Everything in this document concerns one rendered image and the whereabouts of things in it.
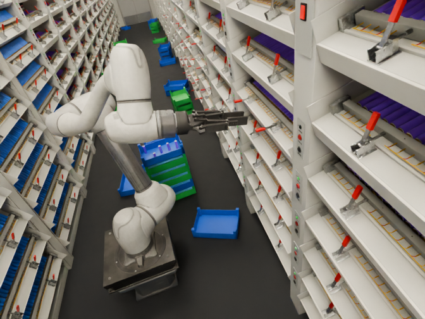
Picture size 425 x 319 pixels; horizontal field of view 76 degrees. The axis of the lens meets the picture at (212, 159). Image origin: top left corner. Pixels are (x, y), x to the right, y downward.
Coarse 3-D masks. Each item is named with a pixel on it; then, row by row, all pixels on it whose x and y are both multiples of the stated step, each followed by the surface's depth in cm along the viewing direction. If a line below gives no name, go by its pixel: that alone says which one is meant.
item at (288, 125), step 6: (246, 84) 131; (252, 90) 124; (258, 96) 118; (258, 102) 118; (264, 102) 113; (270, 108) 108; (276, 114) 103; (276, 120) 103; (282, 120) 99; (288, 126) 96
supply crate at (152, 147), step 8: (176, 136) 205; (152, 144) 203; (160, 144) 205; (152, 152) 201; (168, 152) 189; (176, 152) 191; (184, 152) 193; (144, 160) 185; (152, 160) 187; (160, 160) 190
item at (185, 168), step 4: (176, 168) 199; (180, 168) 199; (184, 168) 201; (188, 168) 202; (168, 172) 197; (172, 172) 199; (176, 172) 200; (180, 172) 201; (156, 176) 196; (160, 176) 197; (164, 176) 198; (168, 176) 199; (172, 176) 201; (156, 180) 198; (160, 180) 199
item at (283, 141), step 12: (240, 84) 133; (240, 96) 130; (252, 108) 118; (264, 108) 114; (264, 120) 108; (288, 120) 101; (276, 132) 100; (276, 144) 102; (288, 144) 93; (288, 156) 91
